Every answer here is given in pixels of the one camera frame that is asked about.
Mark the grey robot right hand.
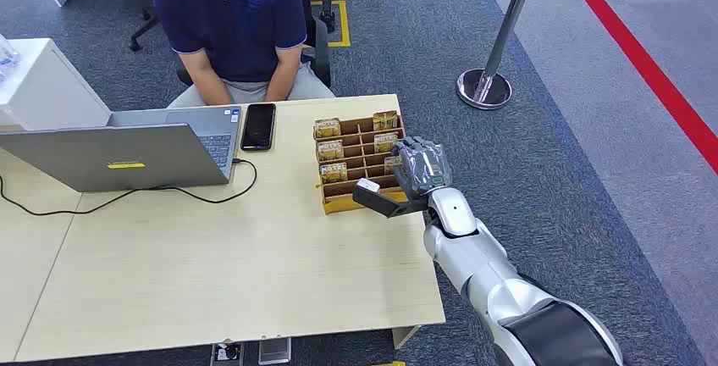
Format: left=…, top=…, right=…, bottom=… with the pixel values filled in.
left=391, top=136, right=454, bottom=200

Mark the white cabinet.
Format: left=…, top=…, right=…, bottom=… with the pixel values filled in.
left=0, top=36, right=113, bottom=133

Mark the grey laptop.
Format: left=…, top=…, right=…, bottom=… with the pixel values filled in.
left=0, top=105, right=243, bottom=194

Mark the person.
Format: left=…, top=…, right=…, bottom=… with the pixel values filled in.
left=149, top=0, right=337, bottom=110

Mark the clear plastic bottle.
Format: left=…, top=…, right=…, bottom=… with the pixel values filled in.
left=0, top=33, right=21, bottom=81

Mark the black smartphone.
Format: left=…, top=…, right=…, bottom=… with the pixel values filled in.
left=240, top=103, right=278, bottom=153

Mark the grey floor box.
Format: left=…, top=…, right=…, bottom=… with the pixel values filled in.
left=257, top=337, right=293, bottom=366

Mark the black office chair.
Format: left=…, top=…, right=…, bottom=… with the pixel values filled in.
left=175, top=0, right=333, bottom=89

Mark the black laptop cable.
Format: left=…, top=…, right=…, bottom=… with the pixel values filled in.
left=0, top=158, right=259, bottom=218

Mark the black swivel chair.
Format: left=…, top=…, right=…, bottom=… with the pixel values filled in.
left=88, top=0, right=162, bottom=53

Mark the black wrist camera with white box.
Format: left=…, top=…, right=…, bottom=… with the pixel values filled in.
left=351, top=178, right=431, bottom=219

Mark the chrome stanchion post with base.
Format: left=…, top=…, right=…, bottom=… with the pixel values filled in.
left=456, top=0, right=544, bottom=111

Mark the white table leg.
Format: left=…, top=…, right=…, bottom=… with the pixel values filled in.
left=390, top=324, right=423, bottom=351

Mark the wooden card holder rack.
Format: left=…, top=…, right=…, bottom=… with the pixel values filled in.
left=312, top=109, right=414, bottom=216

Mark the floor power socket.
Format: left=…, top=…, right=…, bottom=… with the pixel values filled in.
left=209, top=341, right=246, bottom=366

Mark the red floor tape line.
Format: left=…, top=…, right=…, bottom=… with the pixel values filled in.
left=554, top=0, right=718, bottom=176

